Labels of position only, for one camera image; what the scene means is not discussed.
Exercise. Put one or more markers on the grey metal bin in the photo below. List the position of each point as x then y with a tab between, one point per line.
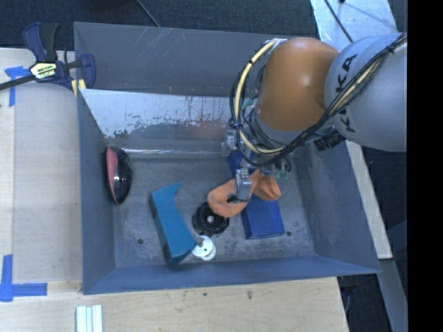
194	64

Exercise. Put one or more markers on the dark blue box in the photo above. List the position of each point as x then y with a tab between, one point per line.
263	220

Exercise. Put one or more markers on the white round disc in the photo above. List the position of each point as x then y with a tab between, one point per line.
205	251

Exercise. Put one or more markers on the teal blue angled block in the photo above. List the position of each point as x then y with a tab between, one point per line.
173	223

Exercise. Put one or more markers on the black and red dome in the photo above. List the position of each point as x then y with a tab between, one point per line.
119	176

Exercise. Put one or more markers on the orange cloth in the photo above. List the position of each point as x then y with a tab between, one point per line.
221	204

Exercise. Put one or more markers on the black round lid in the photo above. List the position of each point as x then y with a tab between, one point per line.
207	221

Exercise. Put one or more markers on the black cylinder on white bracket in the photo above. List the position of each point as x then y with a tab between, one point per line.
328	142

